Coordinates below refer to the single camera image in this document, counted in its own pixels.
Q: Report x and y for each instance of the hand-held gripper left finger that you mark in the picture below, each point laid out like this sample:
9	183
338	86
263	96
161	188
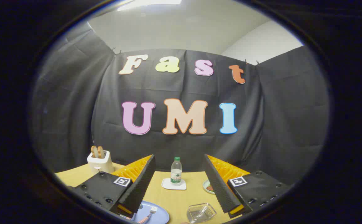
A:
142	180

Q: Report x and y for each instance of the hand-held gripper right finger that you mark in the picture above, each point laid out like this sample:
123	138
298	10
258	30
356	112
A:
218	182

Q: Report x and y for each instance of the pale green food plate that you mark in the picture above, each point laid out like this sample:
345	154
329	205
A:
206	184

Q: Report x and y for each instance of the white square coaster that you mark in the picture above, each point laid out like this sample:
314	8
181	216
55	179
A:
167	185

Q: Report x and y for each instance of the clear water bottle green cap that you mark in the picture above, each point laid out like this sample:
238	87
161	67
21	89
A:
176	172

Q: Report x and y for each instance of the blue round plate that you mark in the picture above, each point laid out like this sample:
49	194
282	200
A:
160	216

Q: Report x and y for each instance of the cream toaster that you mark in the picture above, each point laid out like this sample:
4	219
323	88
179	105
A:
100	163

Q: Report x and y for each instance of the toasted bread slice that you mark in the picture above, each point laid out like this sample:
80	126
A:
100	151
94	151

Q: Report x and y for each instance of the black backdrop cloth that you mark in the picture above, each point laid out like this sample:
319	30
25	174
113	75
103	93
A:
181	90

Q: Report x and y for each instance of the ceiling light panel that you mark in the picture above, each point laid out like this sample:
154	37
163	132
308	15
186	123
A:
150	3

